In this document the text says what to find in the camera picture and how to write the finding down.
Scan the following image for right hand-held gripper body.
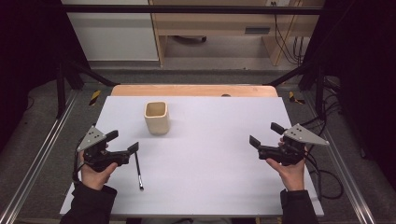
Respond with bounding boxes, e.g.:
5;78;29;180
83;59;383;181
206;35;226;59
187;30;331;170
257;123;330;166

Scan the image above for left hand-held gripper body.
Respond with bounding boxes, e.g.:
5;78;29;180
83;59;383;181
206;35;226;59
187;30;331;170
77;125;131;173

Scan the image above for black pen with silver tip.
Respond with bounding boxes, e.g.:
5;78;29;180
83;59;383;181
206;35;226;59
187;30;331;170
134;151;145;191

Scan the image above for person's left hand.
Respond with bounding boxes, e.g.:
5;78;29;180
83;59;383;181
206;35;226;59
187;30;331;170
78;151;120;191

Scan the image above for person's right hand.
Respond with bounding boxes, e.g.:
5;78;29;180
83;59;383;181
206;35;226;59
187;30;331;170
265;138;308;192

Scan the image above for beige square cup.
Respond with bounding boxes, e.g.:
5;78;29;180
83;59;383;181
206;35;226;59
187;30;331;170
143;101;171;136

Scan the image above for black metal stand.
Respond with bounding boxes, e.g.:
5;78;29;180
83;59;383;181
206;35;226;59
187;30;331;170
55;58;121;119
263;61;327;119

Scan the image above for white table board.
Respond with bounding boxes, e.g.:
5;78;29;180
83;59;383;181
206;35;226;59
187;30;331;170
59;95;325;217

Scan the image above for light wooden table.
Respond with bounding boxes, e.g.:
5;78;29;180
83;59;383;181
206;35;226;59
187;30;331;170
110;84;279;98

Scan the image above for black curtain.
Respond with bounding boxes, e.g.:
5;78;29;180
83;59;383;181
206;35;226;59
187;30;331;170
0;0;92;153
303;0;396;190

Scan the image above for white cabinet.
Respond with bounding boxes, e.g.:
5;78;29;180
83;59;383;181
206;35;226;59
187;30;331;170
60;0;160;63

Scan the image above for light wooden desk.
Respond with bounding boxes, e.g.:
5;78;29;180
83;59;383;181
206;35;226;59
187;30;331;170
148;0;325;67

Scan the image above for black floor cables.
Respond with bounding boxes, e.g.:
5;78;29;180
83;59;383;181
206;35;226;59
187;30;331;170
292;76;344;147

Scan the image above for aluminium rail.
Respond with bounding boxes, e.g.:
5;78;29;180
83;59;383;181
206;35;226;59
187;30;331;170
0;90;79;224
302;92;378;224

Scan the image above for right hand-held gripper cable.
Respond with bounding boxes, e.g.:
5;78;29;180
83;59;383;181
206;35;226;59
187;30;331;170
298;145;345;201

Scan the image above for hanging black cables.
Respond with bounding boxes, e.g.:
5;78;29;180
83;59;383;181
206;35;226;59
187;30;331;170
270;1;305;66

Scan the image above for black horizontal frame bar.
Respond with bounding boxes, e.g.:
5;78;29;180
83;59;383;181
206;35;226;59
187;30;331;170
61;4;325;16

